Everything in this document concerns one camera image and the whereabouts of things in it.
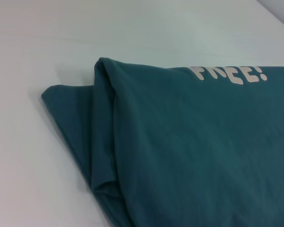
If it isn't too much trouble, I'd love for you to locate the teal blue shirt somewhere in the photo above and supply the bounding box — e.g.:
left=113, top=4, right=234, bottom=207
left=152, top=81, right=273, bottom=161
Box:
left=41, top=56, right=284, bottom=227

